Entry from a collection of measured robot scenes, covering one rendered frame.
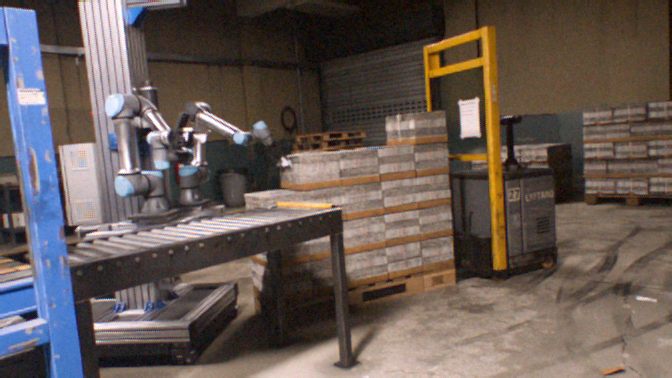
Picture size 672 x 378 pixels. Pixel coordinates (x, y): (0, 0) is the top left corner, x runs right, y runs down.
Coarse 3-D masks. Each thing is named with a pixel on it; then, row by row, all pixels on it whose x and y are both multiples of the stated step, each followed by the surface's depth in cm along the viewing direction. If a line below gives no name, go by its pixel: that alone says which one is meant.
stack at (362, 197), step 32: (288, 192) 344; (320, 192) 341; (352, 192) 353; (384, 192) 364; (352, 224) 353; (384, 224) 364; (416, 224) 377; (256, 256) 348; (288, 256) 334; (352, 256) 355; (384, 256) 366; (416, 256) 378; (288, 288) 335; (352, 288) 363; (416, 288) 380; (288, 320) 336
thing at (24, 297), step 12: (12, 264) 182; (24, 264) 181; (0, 276) 164; (12, 276) 162; (24, 276) 162; (0, 288) 152; (12, 288) 154; (24, 288) 157; (0, 300) 152; (12, 300) 155; (24, 300) 157; (0, 312) 152; (12, 312) 154; (24, 312) 156
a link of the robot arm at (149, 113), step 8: (144, 104) 281; (152, 104) 285; (144, 112) 281; (152, 112) 282; (144, 120) 284; (152, 120) 280; (160, 120) 281; (152, 128) 280; (160, 128) 278; (168, 128) 280; (184, 152) 273; (192, 152) 277; (184, 160) 273; (192, 160) 278
